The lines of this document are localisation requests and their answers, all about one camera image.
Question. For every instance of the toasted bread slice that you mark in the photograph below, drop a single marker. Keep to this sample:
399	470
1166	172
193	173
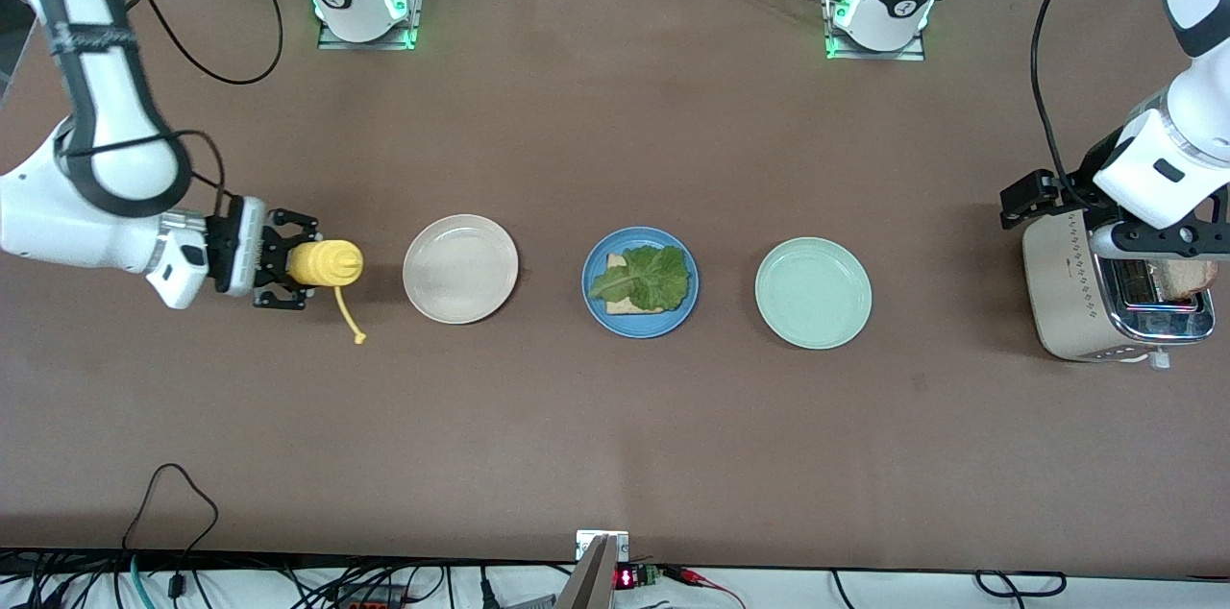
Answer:
620	305
1192	276

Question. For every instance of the light green round plate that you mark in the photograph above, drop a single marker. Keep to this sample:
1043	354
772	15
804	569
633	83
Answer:
813	293

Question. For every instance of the yellow mustard squeeze bottle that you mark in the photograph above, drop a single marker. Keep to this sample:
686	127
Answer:
332	263

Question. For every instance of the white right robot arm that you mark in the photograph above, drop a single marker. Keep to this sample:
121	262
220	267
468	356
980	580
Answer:
96	158

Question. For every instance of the green lettuce leaf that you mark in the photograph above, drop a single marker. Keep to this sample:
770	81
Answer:
653	278

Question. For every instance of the white table edge bracket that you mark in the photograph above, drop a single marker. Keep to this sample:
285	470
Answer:
586	542

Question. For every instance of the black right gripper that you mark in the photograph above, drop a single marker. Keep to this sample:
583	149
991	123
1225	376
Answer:
227	255

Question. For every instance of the grey metal camera bar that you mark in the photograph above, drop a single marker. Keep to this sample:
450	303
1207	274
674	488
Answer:
591	580

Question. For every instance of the circuit board with red display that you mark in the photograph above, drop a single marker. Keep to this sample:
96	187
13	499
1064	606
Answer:
636	576

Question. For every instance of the beige round plate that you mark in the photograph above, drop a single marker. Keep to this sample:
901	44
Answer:
461	269

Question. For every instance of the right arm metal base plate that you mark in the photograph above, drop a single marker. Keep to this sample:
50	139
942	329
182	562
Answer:
365	43

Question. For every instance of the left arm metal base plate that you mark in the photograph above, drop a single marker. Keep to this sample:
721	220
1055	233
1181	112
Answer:
874	55

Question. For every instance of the blue round plate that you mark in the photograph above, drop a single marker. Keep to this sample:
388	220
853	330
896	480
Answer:
640	327

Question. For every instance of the beige chrome two-slot toaster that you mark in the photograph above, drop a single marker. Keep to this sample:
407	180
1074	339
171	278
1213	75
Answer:
1067	302

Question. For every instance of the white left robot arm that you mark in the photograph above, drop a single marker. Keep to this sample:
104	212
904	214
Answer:
1182	158

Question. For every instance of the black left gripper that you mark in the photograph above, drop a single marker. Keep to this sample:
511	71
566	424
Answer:
1084	185

